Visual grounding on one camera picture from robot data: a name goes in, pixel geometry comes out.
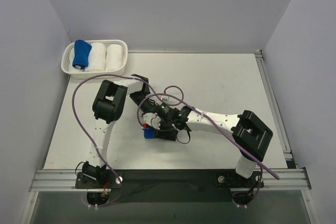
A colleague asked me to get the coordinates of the blue towel pile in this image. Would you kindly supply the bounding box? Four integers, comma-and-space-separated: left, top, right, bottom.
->
143, 127, 156, 139

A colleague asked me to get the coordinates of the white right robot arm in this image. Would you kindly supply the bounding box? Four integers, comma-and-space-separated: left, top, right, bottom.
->
146, 103, 279, 187

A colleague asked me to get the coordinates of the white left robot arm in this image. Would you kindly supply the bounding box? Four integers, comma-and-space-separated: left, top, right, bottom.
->
82, 74, 150, 188

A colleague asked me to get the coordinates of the right rolled white towel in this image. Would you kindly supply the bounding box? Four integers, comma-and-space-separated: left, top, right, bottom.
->
105, 45, 123, 71

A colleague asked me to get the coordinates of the rolled white towel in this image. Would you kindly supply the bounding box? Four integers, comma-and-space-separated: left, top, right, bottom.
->
105, 45, 123, 71
85, 42, 107, 72

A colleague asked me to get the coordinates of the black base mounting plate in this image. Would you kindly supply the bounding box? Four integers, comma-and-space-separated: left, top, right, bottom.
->
75, 169, 264, 206

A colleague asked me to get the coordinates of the middle rolled white towel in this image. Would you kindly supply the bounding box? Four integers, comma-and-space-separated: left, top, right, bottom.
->
85, 42, 107, 72

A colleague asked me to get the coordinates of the white plastic mesh basket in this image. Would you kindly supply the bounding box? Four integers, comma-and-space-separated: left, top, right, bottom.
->
61, 39, 128, 79

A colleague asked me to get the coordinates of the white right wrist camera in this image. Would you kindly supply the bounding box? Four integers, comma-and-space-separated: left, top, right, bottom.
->
142, 112, 161, 130

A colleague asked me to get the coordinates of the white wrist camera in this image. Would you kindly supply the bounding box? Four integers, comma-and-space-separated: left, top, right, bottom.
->
159, 95, 170, 103
142, 112, 161, 130

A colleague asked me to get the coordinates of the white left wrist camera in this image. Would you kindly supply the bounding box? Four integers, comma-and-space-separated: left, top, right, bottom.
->
159, 95, 170, 103

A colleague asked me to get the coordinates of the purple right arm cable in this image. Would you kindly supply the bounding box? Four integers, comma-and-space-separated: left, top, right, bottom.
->
138, 93, 281, 206

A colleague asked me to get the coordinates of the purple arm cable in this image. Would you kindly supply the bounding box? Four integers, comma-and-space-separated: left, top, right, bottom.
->
72, 75, 185, 206
138, 93, 281, 206

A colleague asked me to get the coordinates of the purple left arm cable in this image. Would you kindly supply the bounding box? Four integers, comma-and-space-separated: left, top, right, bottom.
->
72, 75, 185, 206

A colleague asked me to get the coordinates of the aluminium right side rail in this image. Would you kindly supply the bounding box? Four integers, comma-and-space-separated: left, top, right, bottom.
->
255, 50, 298, 169

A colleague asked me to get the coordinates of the aluminium rail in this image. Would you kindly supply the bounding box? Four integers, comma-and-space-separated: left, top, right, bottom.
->
255, 50, 298, 169
30, 168, 311, 192

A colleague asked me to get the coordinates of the aluminium front rail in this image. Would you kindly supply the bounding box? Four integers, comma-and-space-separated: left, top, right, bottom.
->
30, 168, 311, 192

